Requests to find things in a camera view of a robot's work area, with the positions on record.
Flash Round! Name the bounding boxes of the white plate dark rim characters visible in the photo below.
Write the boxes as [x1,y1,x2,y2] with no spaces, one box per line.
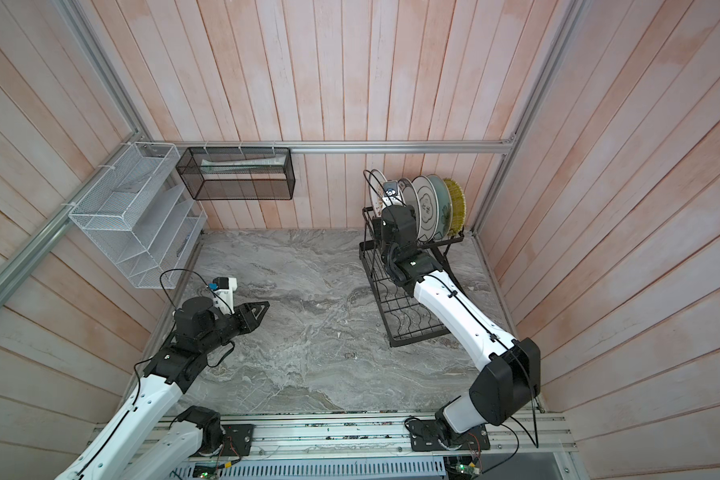
[412,176,439,242]

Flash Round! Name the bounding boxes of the horizontal aluminium frame bar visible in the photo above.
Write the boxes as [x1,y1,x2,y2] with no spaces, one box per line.
[171,140,514,155]

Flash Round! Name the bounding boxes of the aluminium mounting rail base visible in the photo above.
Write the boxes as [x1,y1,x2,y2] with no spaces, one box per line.
[89,411,577,480]

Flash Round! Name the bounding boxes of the black two-tier dish rack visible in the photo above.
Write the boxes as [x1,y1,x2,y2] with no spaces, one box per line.
[359,205,464,347]

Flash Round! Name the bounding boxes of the orange sunburst plate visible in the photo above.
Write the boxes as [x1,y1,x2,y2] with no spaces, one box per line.
[366,169,389,217]

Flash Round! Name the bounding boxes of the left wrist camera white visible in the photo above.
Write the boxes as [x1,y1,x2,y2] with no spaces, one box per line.
[209,277,237,315]

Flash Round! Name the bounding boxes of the white plate green lettered rim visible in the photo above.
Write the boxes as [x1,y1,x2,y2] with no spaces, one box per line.
[398,178,421,242]

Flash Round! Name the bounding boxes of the mint green flower plate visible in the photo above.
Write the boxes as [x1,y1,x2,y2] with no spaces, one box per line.
[427,174,452,241]

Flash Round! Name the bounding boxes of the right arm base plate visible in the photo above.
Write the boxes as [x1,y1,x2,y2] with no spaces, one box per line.
[403,417,490,452]

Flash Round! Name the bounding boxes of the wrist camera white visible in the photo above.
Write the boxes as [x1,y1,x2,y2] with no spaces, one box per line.
[209,277,237,315]
[381,181,405,208]

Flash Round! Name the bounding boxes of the left aluminium frame bar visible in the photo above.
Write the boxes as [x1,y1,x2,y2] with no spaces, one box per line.
[0,131,146,309]

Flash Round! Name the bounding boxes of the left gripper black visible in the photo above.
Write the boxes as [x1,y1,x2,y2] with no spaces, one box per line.
[200,301,271,353]

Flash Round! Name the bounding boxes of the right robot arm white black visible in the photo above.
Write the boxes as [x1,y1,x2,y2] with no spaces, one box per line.
[376,205,541,444]

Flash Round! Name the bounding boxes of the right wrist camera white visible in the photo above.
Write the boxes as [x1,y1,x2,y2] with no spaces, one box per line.
[381,181,405,208]

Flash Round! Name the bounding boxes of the yellow woven round plate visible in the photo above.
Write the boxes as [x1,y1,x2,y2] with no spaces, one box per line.
[444,178,467,236]

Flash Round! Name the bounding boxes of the black mesh wall basket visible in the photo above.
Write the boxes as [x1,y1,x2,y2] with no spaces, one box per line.
[176,146,296,201]

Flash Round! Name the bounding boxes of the right aluminium frame post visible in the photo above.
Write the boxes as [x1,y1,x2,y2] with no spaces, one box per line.
[467,1,591,235]

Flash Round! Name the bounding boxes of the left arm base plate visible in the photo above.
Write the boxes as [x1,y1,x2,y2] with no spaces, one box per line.
[216,423,255,458]

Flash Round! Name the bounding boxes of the white wire mesh shelf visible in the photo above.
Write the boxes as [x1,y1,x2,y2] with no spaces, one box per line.
[70,142,207,290]

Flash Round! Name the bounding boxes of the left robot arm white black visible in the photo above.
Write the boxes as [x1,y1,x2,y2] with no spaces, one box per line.
[58,297,270,479]

